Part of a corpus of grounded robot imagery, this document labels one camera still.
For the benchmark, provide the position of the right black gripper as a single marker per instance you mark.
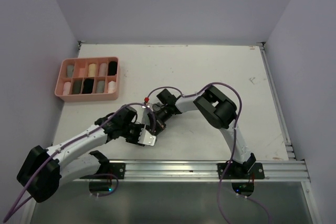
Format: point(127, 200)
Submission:
point(160, 125)

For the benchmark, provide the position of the plain grey underwear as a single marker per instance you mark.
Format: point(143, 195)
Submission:
point(70, 71)

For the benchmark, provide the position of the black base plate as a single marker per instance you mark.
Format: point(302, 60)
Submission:
point(108, 171)
point(247, 170)

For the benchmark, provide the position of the beige navy-trimmed underwear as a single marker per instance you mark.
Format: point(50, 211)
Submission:
point(92, 70)

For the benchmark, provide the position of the grey striped underwear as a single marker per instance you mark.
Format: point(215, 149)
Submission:
point(147, 118)

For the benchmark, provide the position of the black rolled cloth front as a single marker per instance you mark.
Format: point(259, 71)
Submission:
point(87, 86)

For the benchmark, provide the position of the black rolled cloth back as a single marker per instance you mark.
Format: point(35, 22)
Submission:
point(112, 68)

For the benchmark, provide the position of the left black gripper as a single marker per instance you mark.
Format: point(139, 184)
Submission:
point(135, 140)

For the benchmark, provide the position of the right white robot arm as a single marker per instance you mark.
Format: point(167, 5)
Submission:
point(220, 112)

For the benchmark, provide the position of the aluminium mounting rail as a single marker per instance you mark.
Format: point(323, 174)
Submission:
point(183, 171)

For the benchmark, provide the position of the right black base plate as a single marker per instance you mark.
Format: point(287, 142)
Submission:
point(247, 170)

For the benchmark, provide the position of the beige rolled cloth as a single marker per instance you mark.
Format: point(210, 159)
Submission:
point(102, 69)

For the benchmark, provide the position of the pink divided storage tray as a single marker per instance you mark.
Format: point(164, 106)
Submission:
point(81, 73)

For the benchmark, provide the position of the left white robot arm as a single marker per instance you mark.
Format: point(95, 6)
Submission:
point(46, 169)

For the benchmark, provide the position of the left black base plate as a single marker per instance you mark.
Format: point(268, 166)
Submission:
point(108, 171)

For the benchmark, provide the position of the olive rolled cloth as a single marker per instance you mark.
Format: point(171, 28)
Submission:
point(76, 87)

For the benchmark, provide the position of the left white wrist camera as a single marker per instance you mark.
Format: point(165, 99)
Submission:
point(146, 138)

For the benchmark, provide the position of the white rolled cloth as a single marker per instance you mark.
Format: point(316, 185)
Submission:
point(112, 87)

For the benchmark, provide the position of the black rolled cloth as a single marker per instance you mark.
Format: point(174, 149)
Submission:
point(112, 68)
point(87, 86)

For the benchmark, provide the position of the grey rolled cloth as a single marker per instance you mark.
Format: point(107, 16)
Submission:
point(100, 86)

